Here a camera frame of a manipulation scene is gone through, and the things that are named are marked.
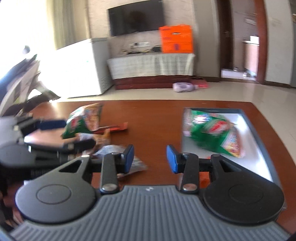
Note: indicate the tan brown snack bag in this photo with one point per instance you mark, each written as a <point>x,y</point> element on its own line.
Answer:
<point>101,141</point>

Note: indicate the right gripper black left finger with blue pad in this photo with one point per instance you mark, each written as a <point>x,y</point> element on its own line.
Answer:
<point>73,175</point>

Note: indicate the white chest freezer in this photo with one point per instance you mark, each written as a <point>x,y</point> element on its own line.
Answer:
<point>78,70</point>

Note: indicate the white wall power strip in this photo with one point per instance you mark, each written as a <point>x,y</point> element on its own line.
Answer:
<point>144,44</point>

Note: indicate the orange cardboard box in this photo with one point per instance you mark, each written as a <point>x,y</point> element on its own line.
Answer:
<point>176,39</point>

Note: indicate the grey tray white inside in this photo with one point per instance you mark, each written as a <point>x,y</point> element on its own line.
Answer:
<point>255,156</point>

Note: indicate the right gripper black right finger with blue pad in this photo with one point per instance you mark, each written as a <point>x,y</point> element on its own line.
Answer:
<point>190,165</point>

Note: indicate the black wall television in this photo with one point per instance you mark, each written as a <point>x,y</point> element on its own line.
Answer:
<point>136,17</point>

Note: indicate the clear grey printed snack bag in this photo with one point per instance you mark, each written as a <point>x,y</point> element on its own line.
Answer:
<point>126,163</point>

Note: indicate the green snack bag in tray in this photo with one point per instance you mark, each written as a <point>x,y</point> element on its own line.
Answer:
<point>213,132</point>

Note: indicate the green snack bag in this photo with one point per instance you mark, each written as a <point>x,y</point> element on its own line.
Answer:
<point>85,119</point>
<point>213,132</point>

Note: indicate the small orange snack packet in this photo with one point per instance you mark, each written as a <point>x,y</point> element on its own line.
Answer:
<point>204,179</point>

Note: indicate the purple detergent bottle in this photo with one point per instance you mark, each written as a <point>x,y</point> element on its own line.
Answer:
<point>184,87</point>

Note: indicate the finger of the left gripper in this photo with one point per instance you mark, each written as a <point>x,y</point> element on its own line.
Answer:
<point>30,125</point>
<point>74,147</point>

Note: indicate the tv stand with white cloth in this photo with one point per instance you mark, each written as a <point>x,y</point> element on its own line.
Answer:
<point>151,70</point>

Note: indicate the orange red snack bar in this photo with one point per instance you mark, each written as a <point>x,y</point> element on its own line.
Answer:
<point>112,128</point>

